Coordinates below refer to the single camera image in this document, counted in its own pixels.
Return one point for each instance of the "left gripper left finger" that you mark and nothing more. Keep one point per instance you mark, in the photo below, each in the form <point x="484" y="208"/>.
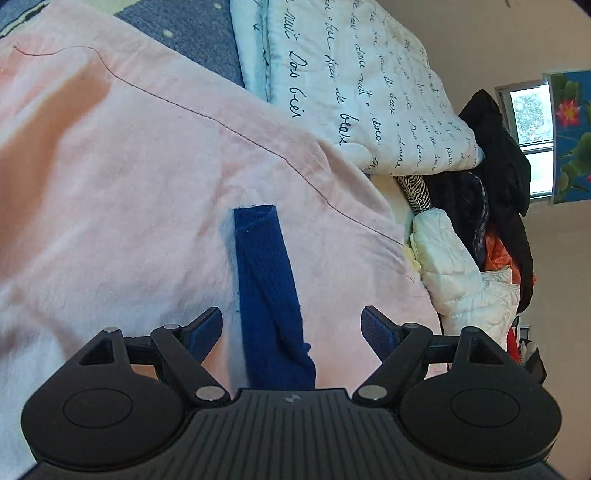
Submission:
<point x="181" y="351"/>

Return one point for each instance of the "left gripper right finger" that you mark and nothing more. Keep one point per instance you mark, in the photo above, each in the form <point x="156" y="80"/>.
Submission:
<point x="401" y="350"/>

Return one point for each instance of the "blue knit sweater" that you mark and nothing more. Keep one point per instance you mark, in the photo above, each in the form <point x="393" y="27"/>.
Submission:
<point x="276" y="356"/>

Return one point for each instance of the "white puffer jacket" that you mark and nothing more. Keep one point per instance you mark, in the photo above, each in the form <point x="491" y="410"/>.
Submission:
<point x="462" y="294"/>

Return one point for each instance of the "orange garment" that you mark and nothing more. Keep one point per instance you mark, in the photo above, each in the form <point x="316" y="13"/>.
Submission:
<point x="498" y="261"/>

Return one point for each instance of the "black garment by window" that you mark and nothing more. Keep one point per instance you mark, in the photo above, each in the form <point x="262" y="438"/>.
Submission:
<point x="495" y="195"/>

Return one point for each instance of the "pink bed cover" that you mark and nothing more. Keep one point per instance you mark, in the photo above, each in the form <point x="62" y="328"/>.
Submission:
<point x="122" y="163"/>

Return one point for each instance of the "window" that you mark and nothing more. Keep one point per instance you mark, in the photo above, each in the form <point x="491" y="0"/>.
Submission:
<point x="527" y="110"/>

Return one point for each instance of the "white script print quilt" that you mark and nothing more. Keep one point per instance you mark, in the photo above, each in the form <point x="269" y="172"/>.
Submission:
<point x="352" y="74"/>

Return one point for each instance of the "lotus flower curtain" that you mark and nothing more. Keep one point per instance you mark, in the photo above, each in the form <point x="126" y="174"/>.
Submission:
<point x="570" y="101"/>

